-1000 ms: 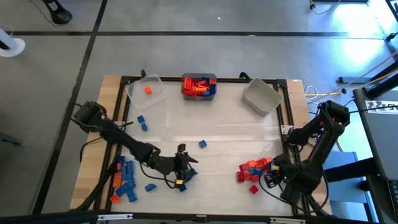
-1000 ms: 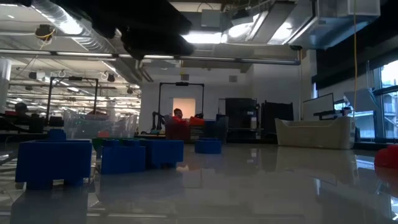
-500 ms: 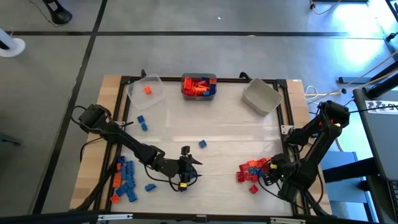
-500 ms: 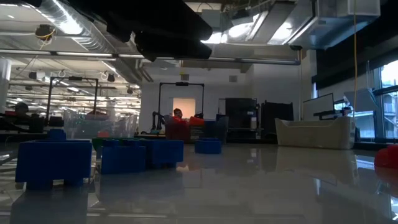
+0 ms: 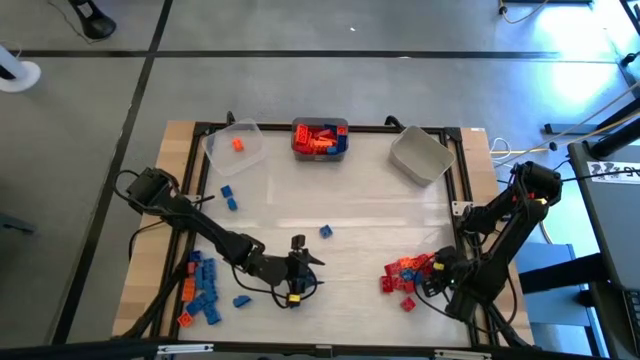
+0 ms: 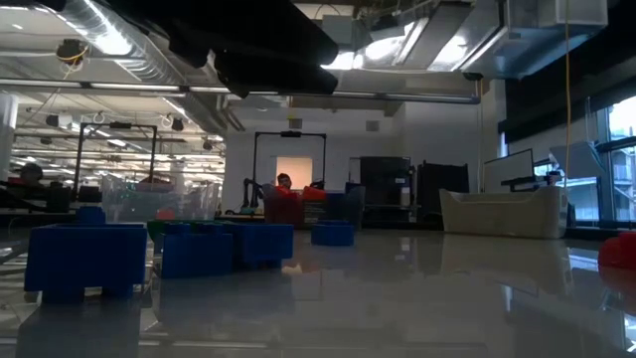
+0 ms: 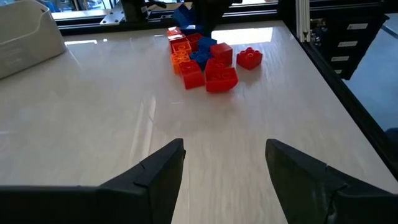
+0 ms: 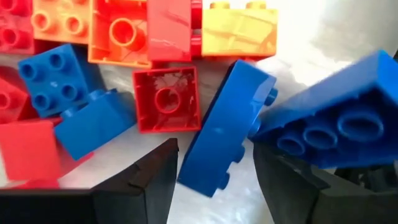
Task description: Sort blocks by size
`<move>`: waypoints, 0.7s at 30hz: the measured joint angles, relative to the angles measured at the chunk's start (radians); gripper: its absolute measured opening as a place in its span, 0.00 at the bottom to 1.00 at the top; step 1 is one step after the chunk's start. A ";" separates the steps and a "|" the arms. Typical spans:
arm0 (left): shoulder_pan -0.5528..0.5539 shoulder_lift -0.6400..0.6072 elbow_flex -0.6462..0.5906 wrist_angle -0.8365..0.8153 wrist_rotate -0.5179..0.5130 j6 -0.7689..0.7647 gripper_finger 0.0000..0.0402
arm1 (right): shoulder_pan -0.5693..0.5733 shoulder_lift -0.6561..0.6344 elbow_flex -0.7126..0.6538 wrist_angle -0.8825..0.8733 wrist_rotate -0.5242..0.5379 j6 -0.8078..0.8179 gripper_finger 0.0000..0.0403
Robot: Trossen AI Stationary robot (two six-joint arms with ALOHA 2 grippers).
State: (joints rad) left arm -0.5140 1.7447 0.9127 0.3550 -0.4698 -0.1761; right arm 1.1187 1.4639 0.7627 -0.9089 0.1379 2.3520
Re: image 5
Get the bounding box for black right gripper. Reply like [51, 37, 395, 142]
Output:
[421, 244, 467, 301]

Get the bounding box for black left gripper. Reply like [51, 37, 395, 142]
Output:
[248, 233, 327, 309]

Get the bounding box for dark grey plastic bin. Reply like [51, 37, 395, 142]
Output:
[291, 116, 350, 163]

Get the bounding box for clear plastic bin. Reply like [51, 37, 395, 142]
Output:
[201, 117, 268, 178]

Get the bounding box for white plastic bin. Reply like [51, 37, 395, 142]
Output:
[388, 124, 457, 189]

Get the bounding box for white printed label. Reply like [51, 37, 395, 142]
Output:
[586, 160, 640, 186]

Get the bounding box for black stand base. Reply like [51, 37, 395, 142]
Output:
[67, 0, 118, 41]

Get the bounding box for white round stand base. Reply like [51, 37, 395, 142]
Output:
[0, 43, 42, 94]

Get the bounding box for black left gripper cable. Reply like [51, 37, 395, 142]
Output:
[231, 263, 317, 309]

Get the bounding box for silver metal bracket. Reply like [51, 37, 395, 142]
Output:
[156, 343, 215, 356]
[433, 349, 494, 360]

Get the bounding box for black aluminium table frame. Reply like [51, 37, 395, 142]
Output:
[149, 112, 534, 351]

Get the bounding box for white cable coil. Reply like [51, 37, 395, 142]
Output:
[488, 136, 516, 162]

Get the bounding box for beige rope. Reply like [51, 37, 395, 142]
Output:
[492, 79, 640, 169]

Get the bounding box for beige floor cable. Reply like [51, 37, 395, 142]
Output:
[498, 0, 551, 26]

